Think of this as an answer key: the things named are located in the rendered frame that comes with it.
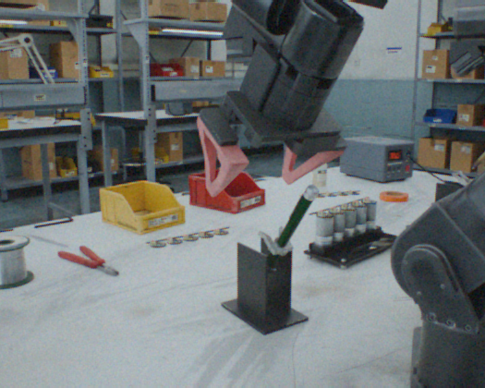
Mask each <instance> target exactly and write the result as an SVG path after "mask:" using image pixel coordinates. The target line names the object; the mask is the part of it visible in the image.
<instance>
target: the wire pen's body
mask: <svg viewBox="0 0 485 388"><path fill-rule="evenodd" d="M312 202H313V200H307V199H306V198H305V197H304V195H303V193H302V194H301V196H300V199H299V200H298V202H297V204H296V206H295V208H294V209H293V210H292V213H291V215H290V216H289V217H288V218H289V220H288V222H287V223H286V225H285V227H284V230H283V232H282V233H281V234H280V236H277V237H276V238H275V239H274V242H273V243H274V246H275V247H276V248H277V249H281V250H286V249H288V248H289V246H290V244H289V241H290V240H291V237H292V235H293V234H294V233H295V232H296V230H297V228H298V226H299V224H300V222H301V220H302V219H303V217H304V216H305V215H306V213H307V211H308V208H309V207H310V205H311V203H312ZM280 257H281V255H279V254H276V255H273V254H272V252H271V251H270V253H269V255H268V266H270V267H272V268H273V267H274V265H275V263H277V261H278V259H279V258H280Z"/></svg>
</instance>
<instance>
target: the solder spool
mask: <svg viewBox="0 0 485 388"><path fill-rule="evenodd" d="M29 243H30V238H29V237H25V236H0V290H5V289H10V288H14V287H17V286H23V285H25V284H27V283H29V282H31V281H32V280H33V279H34V273H33V272H31V271H29V270H27V269H26V265H27V263H26V262H25V254H24V251H23V248H24V247H26V246H28V244H29Z"/></svg>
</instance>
